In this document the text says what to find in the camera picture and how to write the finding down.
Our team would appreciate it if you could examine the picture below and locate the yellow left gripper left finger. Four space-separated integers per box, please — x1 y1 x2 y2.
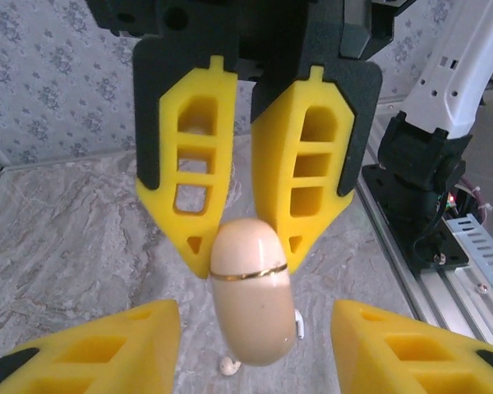
0 299 181 394

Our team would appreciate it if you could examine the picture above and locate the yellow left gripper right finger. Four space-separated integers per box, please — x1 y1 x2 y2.
331 299 493 394

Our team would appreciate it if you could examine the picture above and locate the white wireless earbud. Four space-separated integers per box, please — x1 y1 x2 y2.
293 309 306 341

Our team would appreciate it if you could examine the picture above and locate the beige wireless earbud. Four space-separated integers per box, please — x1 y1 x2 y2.
219 355 242 377

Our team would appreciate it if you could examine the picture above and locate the long aluminium base rail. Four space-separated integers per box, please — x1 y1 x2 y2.
355 98 493 358

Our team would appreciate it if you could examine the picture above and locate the grey slotted cable duct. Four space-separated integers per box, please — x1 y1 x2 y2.
445 213 493 296

